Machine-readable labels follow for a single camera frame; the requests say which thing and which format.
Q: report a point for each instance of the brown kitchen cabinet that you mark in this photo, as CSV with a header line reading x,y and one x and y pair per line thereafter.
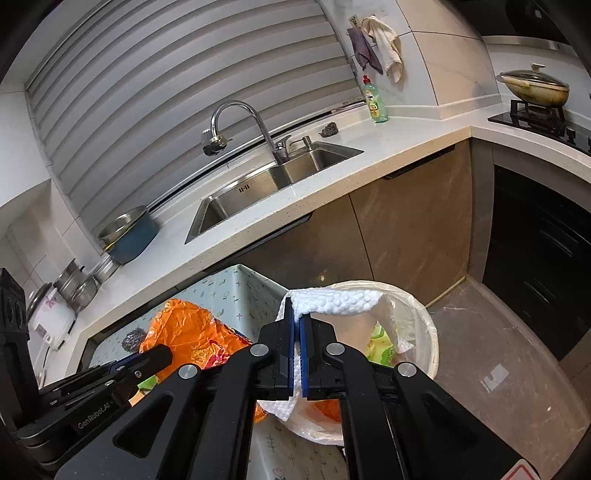
x,y
406,221

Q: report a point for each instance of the orange wrapper with red print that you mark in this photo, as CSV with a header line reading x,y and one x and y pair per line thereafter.
x,y
189,323

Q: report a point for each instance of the purple cloth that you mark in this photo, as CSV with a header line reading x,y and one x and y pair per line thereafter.
x,y
364,50

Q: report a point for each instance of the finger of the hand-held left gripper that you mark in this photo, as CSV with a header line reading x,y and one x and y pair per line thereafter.
x,y
152,362
83,381

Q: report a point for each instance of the wok with glass lid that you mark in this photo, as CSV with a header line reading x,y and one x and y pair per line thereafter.
x,y
535,85

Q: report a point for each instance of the dark blue basin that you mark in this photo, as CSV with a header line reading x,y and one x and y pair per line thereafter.
x,y
136,242

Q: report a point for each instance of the black cabinet front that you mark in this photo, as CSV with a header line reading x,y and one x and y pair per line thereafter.
x,y
540,258

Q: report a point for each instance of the white paper towel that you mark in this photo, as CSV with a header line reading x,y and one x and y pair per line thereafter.
x,y
332,302

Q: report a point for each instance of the white rice cooker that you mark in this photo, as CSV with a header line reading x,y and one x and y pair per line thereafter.
x,y
51,318

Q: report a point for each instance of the bin with white liner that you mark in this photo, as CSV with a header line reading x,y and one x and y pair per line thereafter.
x,y
415,323

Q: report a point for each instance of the plain orange wrapper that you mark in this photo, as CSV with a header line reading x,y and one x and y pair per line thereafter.
x,y
325,408

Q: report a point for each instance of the steel basin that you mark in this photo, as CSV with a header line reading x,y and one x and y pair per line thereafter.
x,y
120,226

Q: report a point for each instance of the green and white wrapper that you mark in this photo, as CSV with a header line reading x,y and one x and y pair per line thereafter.
x,y
382,344

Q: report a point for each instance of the small steel bowl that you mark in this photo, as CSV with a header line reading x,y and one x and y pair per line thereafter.
x,y
85,293

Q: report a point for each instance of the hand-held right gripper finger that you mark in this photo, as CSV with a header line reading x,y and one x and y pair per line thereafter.
x,y
291,369
302,360

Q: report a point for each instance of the stainless steel sink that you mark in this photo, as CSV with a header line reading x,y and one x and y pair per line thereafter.
x,y
258,189

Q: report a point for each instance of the stacked steel steamer pot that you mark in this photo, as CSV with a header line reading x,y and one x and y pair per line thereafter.
x,y
69,279

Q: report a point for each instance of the black gas stove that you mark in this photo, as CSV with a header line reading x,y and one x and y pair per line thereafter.
x,y
549,122

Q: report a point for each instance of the flat steel pan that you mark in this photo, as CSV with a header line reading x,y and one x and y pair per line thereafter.
x,y
104,270

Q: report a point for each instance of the green dish soap bottle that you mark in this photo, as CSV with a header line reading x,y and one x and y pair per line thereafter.
x,y
376,106

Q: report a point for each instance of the steel wool ball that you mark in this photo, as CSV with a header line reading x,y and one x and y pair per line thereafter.
x,y
134,341

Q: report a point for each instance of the cream cloth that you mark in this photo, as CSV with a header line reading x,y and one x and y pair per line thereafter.
x,y
388,44

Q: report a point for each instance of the chrome faucet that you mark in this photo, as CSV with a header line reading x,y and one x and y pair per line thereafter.
x,y
258,117

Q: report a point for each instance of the dark scouring pad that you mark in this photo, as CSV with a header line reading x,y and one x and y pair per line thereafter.
x,y
328,129

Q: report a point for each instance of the grey window blinds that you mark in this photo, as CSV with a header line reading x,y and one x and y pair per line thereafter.
x,y
184,83

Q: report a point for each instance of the sink soap pump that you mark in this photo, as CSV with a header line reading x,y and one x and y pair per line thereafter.
x,y
307,143

